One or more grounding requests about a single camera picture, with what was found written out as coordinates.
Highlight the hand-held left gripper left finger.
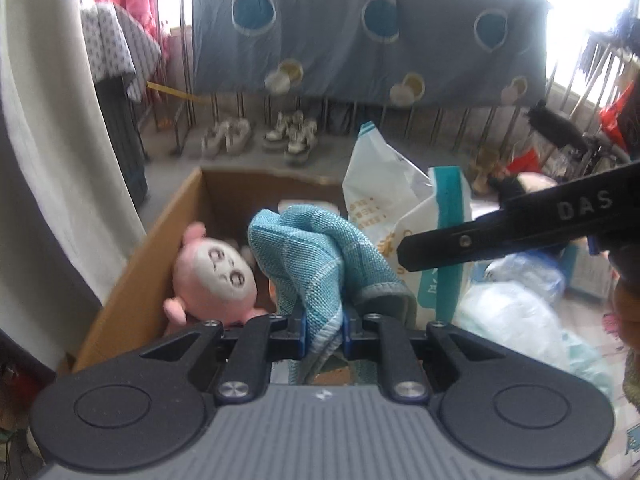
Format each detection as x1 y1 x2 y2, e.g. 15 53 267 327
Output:
139 305 308 406

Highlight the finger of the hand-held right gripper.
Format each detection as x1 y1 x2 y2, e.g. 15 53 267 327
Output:
396 216 594 274

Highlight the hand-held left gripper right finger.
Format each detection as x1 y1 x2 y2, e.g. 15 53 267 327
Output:
342 311 507 406

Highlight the blue white wet wipes pack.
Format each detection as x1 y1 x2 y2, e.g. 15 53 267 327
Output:
481 253 569 307

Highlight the teal woven towel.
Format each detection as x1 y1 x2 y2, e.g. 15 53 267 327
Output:
246 204 419 387

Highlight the white teal snack bag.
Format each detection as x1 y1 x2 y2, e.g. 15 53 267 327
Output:
341 120 474 332

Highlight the brown cardboard box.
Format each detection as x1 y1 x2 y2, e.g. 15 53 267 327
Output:
71 166 352 377

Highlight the person's right hand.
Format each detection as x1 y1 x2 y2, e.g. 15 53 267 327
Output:
611 241 640 352

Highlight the small red plastic bag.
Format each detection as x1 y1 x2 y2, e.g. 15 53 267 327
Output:
506 151 544 177

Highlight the black-haired plush doll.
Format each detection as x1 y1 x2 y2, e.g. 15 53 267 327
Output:
486 171 557 204

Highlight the large white plastic bag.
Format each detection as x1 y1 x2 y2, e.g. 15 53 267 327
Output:
451 260 617 402

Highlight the large red plastic bag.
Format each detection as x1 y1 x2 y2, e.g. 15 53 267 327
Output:
599 84 639 149

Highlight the pink plush toy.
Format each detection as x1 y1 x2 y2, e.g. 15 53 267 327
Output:
161 221 272 334

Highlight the grey blue circle-print blanket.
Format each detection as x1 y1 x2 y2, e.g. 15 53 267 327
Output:
191 0 552 109

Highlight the dark hanging garment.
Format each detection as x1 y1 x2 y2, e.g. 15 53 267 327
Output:
94 74 152 207

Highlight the yellow rod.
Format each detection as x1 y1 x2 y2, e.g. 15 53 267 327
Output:
146 79 212 107

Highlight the white curtain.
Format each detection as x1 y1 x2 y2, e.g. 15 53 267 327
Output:
0 0 149 372

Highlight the white star-print garment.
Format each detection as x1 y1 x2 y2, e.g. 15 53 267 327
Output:
79 1 164 104

